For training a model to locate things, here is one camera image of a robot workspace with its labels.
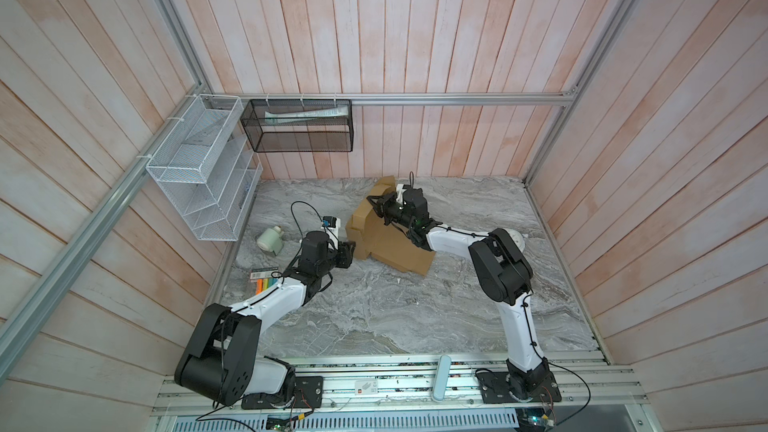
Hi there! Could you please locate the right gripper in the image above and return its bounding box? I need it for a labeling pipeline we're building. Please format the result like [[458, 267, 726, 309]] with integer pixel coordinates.
[[367, 192, 416, 233]]

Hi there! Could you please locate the brown cardboard box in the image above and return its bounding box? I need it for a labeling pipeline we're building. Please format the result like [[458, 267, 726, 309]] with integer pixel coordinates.
[[346, 176, 435, 276]]

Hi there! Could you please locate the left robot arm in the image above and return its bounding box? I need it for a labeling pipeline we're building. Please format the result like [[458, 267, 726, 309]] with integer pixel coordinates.
[[174, 229, 356, 406]]

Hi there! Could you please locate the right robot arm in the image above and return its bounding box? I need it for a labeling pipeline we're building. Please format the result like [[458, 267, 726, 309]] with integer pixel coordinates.
[[367, 185, 551, 402]]

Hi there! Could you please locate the white tape roll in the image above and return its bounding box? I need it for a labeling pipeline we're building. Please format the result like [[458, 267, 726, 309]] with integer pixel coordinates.
[[256, 225, 284, 256]]

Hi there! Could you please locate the coloured marker pack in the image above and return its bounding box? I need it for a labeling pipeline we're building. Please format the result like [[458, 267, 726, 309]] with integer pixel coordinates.
[[249, 267, 280, 295]]

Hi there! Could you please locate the white label tag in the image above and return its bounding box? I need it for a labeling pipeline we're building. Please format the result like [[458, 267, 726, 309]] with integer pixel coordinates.
[[354, 378, 379, 396]]

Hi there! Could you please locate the black mesh basket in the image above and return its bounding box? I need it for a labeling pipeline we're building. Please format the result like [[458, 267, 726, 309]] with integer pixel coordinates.
[[240, 100, 355, 154]]

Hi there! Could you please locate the white round clock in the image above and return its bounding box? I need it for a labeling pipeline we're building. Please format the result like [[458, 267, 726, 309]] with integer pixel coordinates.
[[506, 229, 526, 252]]

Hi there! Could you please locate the paper sheet in basket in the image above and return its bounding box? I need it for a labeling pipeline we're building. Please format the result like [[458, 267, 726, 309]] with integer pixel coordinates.
[[263, 106, 350, 126]]

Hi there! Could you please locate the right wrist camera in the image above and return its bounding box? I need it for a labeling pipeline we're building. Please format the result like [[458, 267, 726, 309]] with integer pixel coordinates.
[[395, 184, 412, 205]]

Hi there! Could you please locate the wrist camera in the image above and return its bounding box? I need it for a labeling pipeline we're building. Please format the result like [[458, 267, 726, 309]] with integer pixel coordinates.
[[322, 215, 339, 250], [395, 184, 412, 205]]

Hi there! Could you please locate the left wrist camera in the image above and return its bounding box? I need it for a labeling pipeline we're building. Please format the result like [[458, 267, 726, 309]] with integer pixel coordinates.
[[322, 215, 339, 250]]

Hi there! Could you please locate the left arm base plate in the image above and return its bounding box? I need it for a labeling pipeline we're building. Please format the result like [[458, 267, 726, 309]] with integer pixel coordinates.
[[240, 357, 324, 410]]

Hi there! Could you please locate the white wire mesh shelf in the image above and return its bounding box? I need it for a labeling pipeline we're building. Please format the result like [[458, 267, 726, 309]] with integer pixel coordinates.
[[146, 94, 263, 242]]

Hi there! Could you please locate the aluminium wall frame bar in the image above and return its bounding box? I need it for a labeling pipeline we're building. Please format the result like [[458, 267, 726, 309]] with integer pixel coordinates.
[[210, 92, 576, 106]]

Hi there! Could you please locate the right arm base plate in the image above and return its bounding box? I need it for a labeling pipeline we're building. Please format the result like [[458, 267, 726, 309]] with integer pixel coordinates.
[[474, 363, 562, 404]]

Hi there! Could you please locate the aluminium front rail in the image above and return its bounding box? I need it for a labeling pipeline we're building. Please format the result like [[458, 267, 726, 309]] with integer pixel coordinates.
[[149, 352, 649, 418]]

